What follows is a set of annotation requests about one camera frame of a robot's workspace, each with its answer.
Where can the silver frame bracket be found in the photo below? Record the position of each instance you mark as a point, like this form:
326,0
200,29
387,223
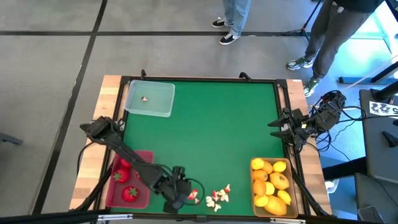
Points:
115,216
287,221

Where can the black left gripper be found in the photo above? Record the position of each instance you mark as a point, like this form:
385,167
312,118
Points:
178,189

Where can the pink plastic bin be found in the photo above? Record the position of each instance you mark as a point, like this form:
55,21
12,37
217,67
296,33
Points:
145,199

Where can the red bell pepper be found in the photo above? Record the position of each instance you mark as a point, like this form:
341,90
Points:
192,194

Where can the black table clamp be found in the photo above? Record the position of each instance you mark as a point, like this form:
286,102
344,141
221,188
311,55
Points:
143,74
245,75

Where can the large orange oval fruit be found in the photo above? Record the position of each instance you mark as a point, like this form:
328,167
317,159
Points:
275,205

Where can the white number sign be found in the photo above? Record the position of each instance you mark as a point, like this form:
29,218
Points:
384,109

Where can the yellow lemon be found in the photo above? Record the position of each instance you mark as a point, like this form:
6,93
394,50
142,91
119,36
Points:
257,163
269,188
261,200
279,166
284,197

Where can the small red pepper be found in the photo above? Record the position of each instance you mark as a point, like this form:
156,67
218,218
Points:
214,194

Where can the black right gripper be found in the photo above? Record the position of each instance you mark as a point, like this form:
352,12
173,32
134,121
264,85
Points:
300,127

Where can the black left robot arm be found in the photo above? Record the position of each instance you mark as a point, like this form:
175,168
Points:
124,152

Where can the clear plastic bin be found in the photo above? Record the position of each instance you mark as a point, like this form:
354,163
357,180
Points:
158,102

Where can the tan plastic basket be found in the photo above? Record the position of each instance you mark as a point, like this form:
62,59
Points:
258,212

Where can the white floor object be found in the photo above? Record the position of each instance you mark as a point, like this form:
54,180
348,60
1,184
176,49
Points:
331,185

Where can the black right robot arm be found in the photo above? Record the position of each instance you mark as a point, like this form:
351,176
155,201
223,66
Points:
329,112

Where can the red strawberry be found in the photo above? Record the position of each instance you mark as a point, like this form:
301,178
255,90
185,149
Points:
138,176
124,163
129,193
121,175

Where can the grey floor object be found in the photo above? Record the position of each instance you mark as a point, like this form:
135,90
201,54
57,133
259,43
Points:
11,139

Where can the dark grey desk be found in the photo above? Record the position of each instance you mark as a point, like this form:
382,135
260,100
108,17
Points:
382,149

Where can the person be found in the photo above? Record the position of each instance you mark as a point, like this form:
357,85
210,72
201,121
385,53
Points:
332,37
236,12

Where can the black tripod stand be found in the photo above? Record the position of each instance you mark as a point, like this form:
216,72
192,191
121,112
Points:
295,32

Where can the black stand base bar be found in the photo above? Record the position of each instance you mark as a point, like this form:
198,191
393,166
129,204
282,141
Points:
363,80

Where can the black camera frame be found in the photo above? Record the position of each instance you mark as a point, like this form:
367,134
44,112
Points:
46,216

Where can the green table mat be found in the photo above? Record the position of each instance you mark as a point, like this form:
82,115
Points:
224,124

